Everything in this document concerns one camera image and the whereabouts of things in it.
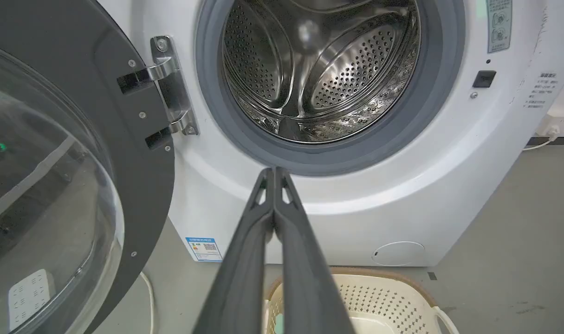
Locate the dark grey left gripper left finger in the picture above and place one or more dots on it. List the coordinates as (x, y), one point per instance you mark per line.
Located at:
(237, 283)

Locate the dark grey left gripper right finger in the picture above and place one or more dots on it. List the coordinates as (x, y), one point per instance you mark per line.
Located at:
(309, 283)

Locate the white front-load washing machine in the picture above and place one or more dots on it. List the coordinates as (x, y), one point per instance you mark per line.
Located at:
(402, 185)

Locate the dark grey washing machine door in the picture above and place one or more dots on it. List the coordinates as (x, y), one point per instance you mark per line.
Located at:
(77, 185)

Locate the blue energy label sticker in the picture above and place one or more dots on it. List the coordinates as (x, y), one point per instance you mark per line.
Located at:
(204, 249)

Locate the cream perforated laundry basket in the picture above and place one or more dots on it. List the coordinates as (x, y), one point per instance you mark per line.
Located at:
(388, 301)

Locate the chrome door hinge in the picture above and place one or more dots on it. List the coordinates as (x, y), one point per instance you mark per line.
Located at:
(172, 88)

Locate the green instruction sticker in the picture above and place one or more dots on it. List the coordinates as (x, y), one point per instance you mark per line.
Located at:
(499, 24)

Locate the white wall socket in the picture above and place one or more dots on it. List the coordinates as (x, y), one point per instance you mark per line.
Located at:
(558, 124)

